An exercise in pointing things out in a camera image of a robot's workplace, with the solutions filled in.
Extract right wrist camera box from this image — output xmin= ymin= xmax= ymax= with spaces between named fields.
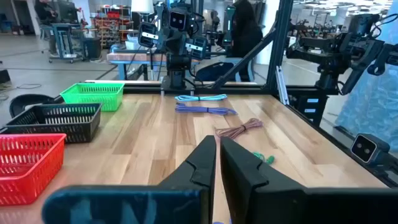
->
xmin=169 ymin=9 xmax=189 ymax=32

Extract pink USB cable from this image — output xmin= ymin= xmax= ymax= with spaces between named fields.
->
xmin=215 ymin=118 xmax=264 ymax=139

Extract purple USB cable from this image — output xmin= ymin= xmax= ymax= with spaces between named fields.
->
xmin=175 ymin=103 xmax=238 ymax=116

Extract teal-lit screen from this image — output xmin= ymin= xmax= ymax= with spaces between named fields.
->
xmin=223 ymin=5 xmax=237 ymax=44

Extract wooden workbench blue legs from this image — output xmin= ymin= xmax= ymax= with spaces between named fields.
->
xmin=106 ymin=51 xmax=201 ymax=82

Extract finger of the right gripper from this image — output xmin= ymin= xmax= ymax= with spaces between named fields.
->
xmin=185 ymin=36 xmax=208 ymax=60
xmin=138 ymin=22 xmax=158 ymax=48

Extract black bin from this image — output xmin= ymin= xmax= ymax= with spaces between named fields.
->
xmin=83 ymin=37 xmax=103 ymax=60

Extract blue patterned curtain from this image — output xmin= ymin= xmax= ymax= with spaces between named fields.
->
xmin=335 ymin=0 xmax=398 ymax=153

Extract black box white labels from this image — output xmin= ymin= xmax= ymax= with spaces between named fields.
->
xmin=294 ymin=95 xmax=329 ymax=127

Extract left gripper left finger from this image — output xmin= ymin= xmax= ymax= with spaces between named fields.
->
xmin=42 ymin=135 xmax=218 ymax=224

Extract red plastic basket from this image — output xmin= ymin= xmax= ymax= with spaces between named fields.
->
xmin=0 ymin=133 xmax=67 ymax=207

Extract table-level camera box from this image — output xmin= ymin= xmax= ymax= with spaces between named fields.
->
xmin=350 ymin=133 xmax=391 ymax=165

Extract green USB cable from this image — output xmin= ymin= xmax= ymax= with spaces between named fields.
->
xmin=252 ymin=151 xmax=275 ymax=165

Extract shelf with red boxes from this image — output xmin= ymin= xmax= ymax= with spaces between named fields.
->
xmin=92 ymin=4 xmax=133 ymax=49

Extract black round chair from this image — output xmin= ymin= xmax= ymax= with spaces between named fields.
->
xmin=8 ymin=93 xmax=65 ymax=119

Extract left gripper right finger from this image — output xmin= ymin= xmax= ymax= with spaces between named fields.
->
xmin=220 ymin=136 xmax=398 ymax=224

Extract white lampshade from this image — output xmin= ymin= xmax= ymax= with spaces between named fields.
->
xmin=130 ymin=0 xmax=155 ymax=15

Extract silver metal bracket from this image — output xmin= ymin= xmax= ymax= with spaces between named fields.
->
xmin=275 ymin=66 xmax=290 ymax=106

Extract black aluminium rig frame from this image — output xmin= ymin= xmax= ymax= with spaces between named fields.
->
xmin=83 ymin=0 xmax=398 ymax=189

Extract light blue USB cable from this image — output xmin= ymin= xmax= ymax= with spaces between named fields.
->
xmin=174 ymin=94 xmax=228 ymax=103

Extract blue metal cart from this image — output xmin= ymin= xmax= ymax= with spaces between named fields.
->
xmin=48 ymin=23 xmax=84 ymax=64

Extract person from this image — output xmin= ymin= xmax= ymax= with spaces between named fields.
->
xmin=34 ymin=0 xmax=60 ymax=24
xmin=231 ymin=0 xmax=264 ymax=82

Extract dark bag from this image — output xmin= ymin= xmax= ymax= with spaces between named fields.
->
xmin=195 ymin=61 xmax=234 ymax=83

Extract black plastic basket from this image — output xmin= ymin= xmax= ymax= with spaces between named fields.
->
xmin=2 ymin=103 xmax=103 ymax=144

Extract green plastic basket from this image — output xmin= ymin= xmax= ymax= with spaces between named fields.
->
xmin=60 ymin=82 xmax=125 ymax=112

